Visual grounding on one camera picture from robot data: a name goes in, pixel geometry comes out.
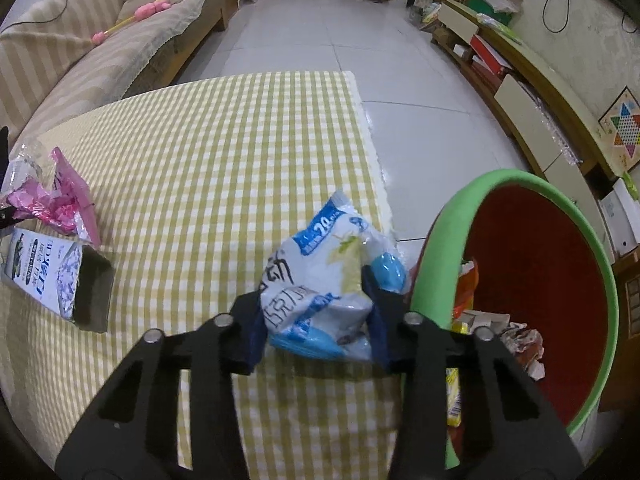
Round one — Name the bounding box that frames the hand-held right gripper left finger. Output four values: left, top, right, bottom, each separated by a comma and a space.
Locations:
54, 291, 269, 480

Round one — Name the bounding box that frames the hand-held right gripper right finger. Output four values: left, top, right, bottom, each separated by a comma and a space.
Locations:
361, 264, 586, 480

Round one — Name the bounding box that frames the pink foil wrapper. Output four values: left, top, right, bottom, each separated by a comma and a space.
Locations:
2, 146, 102, 247

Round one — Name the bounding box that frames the blue white snack bag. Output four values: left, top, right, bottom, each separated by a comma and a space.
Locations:
259, 189, 407, 362

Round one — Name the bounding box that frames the red bin with green rim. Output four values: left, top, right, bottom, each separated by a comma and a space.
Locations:
409, 168, 621, 472

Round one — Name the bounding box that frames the white purple patterned box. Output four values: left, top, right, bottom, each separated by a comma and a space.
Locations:
1, 226, 117, 334

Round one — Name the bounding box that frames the yellow packet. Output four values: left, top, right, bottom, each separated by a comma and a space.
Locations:
444, 367, 464, 429

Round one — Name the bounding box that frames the orange wrapper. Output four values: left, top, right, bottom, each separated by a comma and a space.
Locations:
451, 259, 480, 322

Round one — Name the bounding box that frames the striped beige sofa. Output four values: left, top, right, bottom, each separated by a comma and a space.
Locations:
0, 0, 237, 163

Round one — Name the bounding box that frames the yellow checked tablecloth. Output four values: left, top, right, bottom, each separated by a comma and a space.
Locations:
0, 70, 403, 480

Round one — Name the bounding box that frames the pink toy wand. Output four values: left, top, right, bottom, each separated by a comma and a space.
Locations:
91, 0, 174, 46

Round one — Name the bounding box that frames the white device box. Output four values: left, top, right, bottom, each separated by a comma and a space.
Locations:
597, 177, 640, 262

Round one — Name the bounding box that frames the wooden tv stand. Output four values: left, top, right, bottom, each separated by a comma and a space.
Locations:
431, 0, 640, 413

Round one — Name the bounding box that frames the red flat box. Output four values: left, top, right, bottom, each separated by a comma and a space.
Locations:
469, 34, 517, 77

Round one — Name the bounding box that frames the colourful checkers board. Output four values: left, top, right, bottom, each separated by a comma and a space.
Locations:
597, 86, 640, 172

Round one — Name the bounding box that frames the green white box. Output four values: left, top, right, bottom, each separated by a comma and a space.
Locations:
469, 0, 524, 27

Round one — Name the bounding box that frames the black cable on sofa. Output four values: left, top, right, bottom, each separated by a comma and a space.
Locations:
0, 0, 72, 42

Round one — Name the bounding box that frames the black wall cable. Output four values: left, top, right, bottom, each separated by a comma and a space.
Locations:
541, 0, 574, 34

